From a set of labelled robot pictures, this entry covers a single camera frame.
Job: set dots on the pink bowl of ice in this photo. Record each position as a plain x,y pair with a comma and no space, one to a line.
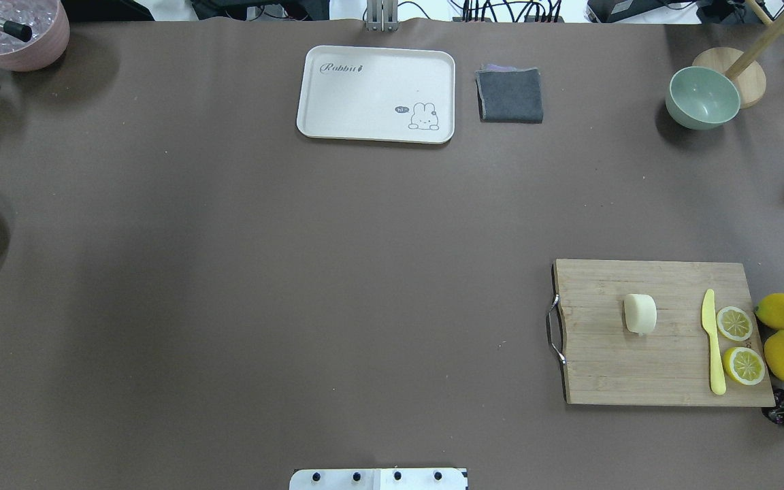
49,25

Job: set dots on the upper lemon half slice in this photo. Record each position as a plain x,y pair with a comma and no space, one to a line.
734,324

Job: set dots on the mint green bowl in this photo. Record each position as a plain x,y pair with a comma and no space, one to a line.
700,98

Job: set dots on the grey folded cloth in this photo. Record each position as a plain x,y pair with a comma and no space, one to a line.
507,94

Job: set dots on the dark grape bunch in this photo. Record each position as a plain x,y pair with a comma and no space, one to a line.
775,414

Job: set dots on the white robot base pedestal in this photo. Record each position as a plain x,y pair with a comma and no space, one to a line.
380,478

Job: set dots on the white steamed bun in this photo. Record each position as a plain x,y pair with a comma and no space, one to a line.
640,313

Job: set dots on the wooden cup tree stand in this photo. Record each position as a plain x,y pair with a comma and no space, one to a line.
742,68

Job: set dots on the cream rabbit print tray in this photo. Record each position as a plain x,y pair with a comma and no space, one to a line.
377,95

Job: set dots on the lemon half slice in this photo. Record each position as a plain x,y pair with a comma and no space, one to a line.
734,324
744,366

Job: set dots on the aluminium frame post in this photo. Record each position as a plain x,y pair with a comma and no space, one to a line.
381,16

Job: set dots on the yellow plastic knife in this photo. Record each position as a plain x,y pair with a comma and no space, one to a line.
716,375

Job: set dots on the lower lemon half slice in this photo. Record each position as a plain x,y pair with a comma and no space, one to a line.
744,366

